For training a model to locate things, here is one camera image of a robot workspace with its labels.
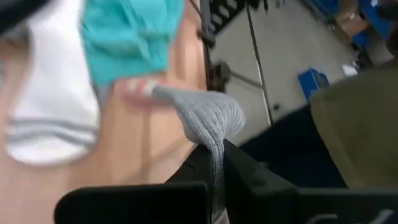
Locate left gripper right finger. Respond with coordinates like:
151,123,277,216
222,139,398,224

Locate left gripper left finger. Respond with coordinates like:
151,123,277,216
54,144,215,224

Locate dark cloth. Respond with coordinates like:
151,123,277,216
310,60,398,190

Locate grey sock with orange patches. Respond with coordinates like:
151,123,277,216
116,77,246,224

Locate pale striped sock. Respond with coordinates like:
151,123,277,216
6,0,100,166

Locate bright blue towel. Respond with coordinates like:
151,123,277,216
79,0,186,91

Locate blue box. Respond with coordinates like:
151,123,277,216
297,67,330,101

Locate brown cardboard box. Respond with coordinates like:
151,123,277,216
334,9,371,39

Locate black metal table frame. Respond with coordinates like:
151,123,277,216
186,0,246,47

